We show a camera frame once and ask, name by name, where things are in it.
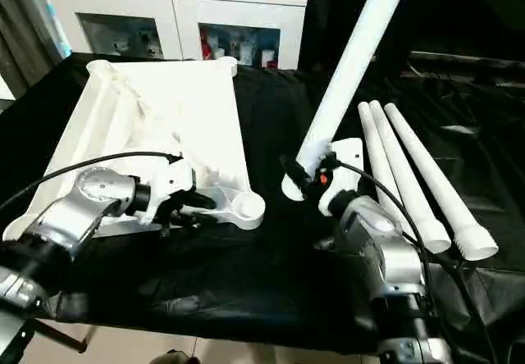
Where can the white plastic table top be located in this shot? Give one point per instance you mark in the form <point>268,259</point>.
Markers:
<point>164,118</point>

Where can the white plastic table leg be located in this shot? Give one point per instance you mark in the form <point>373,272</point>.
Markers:
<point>435,175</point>
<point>352,60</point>
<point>400,155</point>
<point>377,151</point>

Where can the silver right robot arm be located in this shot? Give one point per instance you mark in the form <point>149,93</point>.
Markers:
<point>385,249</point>

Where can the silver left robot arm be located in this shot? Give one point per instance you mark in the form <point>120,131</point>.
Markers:
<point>82,204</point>

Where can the black work mat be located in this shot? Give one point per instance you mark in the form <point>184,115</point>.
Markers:
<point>254,282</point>

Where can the black robot foot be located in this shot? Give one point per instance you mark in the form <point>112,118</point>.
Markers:
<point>172,358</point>

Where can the white glass-door cabinet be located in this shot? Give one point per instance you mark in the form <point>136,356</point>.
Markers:
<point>180,11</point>

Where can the black piano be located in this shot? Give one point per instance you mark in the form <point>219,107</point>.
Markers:
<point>459,7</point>

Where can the grey curtain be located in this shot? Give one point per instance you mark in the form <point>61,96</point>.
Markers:
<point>20,32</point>

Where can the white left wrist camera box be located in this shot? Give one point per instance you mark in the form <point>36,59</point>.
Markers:
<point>172,175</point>

